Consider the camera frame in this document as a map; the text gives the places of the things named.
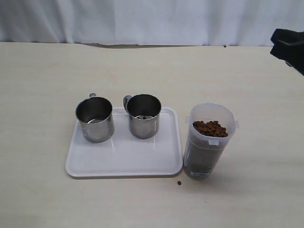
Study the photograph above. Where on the steel cup with pellets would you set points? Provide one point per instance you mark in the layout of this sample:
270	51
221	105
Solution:
95	115

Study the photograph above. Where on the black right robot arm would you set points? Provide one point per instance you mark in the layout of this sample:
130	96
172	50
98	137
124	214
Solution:
289	47

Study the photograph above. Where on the white plastic tray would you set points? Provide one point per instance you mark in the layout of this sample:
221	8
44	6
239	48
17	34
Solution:
124	155

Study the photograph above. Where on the clear plastic tall container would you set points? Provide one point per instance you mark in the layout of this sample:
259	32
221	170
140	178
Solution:
210	128

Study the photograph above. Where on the white curtain backdrop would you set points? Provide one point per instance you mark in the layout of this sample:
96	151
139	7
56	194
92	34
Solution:
149	22

